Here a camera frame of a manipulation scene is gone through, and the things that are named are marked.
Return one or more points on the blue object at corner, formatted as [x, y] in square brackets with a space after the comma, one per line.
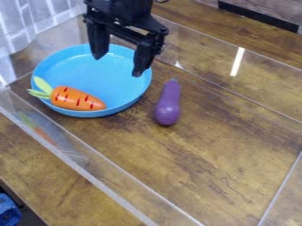
[10, 212]

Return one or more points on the blue round tray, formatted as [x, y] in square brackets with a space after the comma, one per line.
[105, 78]

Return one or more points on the clear acrylic enclosure wall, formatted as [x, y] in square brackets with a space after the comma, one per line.
[223, 168]

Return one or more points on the orange toy carrot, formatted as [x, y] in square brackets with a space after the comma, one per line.
[66, 97]

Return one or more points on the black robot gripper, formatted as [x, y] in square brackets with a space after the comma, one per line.
[128, 19]

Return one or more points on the purple toy eggplant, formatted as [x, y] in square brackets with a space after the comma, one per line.
[168, 110]

